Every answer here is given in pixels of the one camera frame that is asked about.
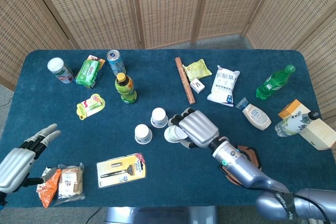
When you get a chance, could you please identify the small white box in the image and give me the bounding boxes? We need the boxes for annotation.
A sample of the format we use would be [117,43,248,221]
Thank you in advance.
[189,78,206,94]

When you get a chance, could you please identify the white-lidded printed canister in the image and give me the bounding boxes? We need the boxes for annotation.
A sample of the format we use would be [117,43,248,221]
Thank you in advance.
[47,57,75,84]

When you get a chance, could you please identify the light blue drink can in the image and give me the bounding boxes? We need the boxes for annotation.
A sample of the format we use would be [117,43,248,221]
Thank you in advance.
[106,49,127,77]

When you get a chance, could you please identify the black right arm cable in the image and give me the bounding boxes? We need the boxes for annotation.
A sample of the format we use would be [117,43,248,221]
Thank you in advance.
[291,193,330,221]

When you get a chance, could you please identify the green tea bottle yellow cap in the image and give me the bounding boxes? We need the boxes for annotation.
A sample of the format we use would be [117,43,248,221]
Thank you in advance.
[114,72,138,104]

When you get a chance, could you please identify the lip balm blister pack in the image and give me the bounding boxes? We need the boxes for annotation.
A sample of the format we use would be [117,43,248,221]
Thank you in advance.
[76,93,106,121]

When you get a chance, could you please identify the green plastic soda bottle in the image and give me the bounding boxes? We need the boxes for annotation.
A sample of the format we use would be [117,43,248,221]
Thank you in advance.
[256,64,297,101]

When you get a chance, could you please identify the brown snack in clear bag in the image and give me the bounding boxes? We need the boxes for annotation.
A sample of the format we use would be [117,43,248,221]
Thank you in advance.
[54,163,86,207]

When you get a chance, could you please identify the white paper cup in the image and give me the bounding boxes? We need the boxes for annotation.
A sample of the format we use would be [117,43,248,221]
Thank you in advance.
[164,125,188,143]
[134,124,153,145]
[150,107,169,129]

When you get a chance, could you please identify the yellow-green snack pouch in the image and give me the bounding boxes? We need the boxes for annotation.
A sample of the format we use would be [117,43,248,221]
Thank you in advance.
[182,59,213,81]

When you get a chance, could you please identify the white bag with blue print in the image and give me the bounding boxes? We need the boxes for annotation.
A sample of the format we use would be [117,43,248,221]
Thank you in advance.
[206,65,240,107]

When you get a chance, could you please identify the brown wooden rod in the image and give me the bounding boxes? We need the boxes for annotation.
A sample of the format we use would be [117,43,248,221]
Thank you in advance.
[174,57,196,105]

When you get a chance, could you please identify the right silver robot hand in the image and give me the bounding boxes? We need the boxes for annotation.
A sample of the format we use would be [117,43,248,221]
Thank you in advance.
[167,107,220,150]

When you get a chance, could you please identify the cream squeeze sauce bottle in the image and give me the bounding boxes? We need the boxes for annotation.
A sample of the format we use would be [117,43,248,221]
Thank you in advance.
[235,97,272,131]

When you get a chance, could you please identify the yellow razor blister pack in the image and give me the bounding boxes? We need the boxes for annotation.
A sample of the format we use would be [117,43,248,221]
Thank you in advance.
[96,152,148,189]

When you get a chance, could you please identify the orange snack bag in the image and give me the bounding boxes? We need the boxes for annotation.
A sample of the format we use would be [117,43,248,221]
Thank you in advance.
[36,167,62,209]

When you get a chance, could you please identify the clear bottle with black cap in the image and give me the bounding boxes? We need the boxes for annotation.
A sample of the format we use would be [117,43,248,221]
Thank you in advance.
[274,110,320,137]

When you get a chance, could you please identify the woven bamboo folding screen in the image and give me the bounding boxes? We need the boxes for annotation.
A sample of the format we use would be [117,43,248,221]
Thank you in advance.
[0,0,336,120]

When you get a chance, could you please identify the green wet wipes pack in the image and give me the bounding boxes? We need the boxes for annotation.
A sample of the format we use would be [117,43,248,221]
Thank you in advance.
[75,59,103,88]

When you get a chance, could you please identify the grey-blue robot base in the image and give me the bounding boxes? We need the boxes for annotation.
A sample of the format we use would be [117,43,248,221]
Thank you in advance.
[104,206,218,224]

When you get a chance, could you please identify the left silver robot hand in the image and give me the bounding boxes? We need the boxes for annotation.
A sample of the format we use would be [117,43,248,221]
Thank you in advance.
[0,123,62,194]

